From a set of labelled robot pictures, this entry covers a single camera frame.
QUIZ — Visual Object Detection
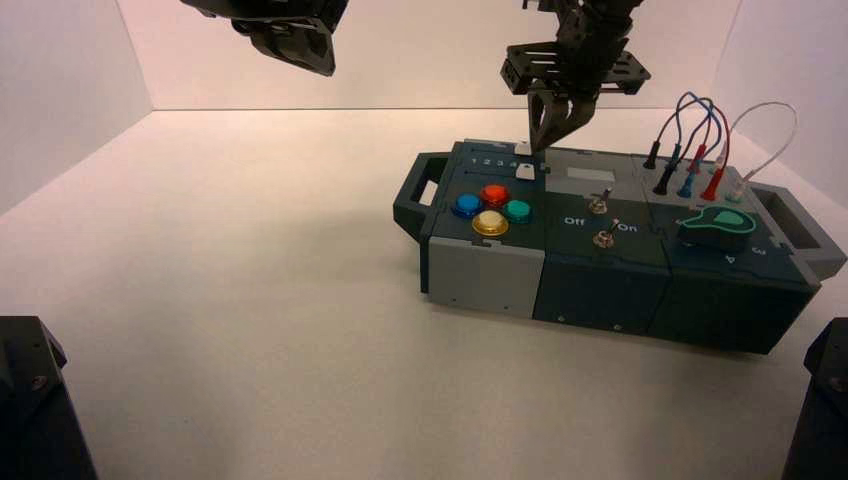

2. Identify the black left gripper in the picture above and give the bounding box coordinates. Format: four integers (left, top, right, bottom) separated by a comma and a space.
178, 0, 350, 77

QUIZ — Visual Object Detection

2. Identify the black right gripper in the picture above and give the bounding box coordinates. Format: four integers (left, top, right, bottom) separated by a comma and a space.
500, 0, 652, 152

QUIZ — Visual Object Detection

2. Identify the red push button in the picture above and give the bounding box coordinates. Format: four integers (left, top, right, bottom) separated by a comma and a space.
478, 184, 511, 210

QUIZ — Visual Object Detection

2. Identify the green push button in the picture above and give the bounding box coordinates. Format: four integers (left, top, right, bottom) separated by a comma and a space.
501, 199, 535, 226

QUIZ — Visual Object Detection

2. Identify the yellow push button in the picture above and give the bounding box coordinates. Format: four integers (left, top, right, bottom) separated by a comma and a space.
471, 210, 511, 238

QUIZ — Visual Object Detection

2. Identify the blue push button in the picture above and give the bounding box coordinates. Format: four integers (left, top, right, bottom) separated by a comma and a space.
451, 193, 485, 220

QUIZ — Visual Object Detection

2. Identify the dark teal gray control box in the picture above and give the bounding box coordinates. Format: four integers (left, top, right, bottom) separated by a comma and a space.
392, 137, 848, 356

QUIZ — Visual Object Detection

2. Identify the green rotary knob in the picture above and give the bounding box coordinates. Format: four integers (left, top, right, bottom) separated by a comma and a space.
676, 205, 758, 252

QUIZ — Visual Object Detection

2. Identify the black jumper cable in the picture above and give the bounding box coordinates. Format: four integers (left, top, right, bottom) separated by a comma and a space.
642, 96, 717, 197

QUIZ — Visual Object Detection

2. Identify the blue jumper cable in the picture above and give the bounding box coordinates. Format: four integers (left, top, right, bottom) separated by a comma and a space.
665, 91, 720, 200

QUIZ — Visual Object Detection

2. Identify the red jumper cable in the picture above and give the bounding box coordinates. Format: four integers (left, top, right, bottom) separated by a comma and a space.
688, 99, 732, 203

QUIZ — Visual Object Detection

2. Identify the white jumper cable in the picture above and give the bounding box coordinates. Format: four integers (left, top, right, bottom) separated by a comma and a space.
714, 101, 800, 203

